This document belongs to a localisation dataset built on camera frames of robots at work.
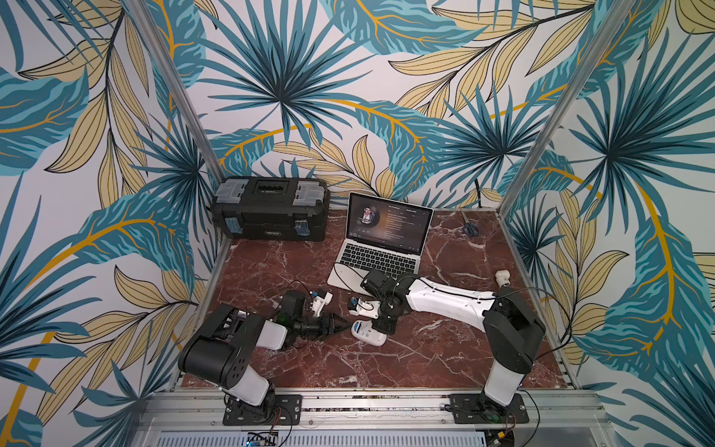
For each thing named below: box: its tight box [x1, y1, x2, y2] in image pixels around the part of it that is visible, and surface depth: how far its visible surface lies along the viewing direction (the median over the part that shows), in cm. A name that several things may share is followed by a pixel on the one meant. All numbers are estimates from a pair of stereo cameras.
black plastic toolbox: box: [211, 176, 331, 242], surface depth 102 cm
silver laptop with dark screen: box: [327, 191, 434, 297], surface depth 105 cm
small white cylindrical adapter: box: [494, 269, 512, 288], surface depth 99 cm
